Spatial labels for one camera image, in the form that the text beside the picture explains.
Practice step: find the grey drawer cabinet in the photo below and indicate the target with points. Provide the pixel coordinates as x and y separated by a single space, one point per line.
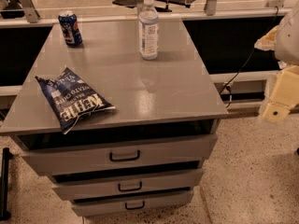
169 97

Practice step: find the top grey drawer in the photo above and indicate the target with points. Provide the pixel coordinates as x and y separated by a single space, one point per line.
91 158

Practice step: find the grey drawer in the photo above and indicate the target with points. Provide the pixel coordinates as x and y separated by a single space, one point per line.
91 158
132 203
112 186

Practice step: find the blue soda can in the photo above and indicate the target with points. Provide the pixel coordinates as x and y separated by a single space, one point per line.
69 25

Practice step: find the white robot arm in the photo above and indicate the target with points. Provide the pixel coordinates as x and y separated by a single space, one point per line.
283 39

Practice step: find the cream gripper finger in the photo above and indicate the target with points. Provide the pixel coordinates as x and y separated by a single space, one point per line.
281 95

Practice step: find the bottom grey drawer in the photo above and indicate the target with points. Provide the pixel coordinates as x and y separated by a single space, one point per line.
132 203

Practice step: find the blue kettle chips bag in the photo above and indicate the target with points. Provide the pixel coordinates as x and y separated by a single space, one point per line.
71 98

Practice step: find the black bar left edge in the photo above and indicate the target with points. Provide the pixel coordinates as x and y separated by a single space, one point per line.
6 157

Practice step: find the clear plastic water bottle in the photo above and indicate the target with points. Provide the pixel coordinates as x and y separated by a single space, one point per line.
148 21

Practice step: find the middle grey drawer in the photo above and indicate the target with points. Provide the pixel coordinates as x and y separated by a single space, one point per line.
112 186

